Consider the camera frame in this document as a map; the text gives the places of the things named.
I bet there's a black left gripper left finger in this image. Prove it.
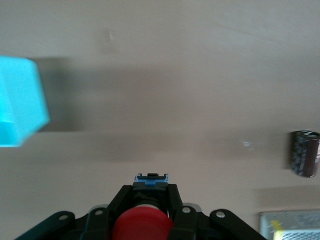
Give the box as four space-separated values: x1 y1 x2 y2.
14 185 133 240

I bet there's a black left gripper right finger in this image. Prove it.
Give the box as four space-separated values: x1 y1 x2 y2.
167 184 268 240

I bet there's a red mushroom push button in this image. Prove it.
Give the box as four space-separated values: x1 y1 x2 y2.
111 172 174 240

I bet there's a metal mesh power supply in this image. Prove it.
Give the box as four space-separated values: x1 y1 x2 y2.
259 211 320 240

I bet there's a dark brown cylindrical capacitor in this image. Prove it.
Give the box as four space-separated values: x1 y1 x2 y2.
289 129 320 178

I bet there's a cyan plastic bin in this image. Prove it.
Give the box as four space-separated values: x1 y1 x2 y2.
0 55 51 148

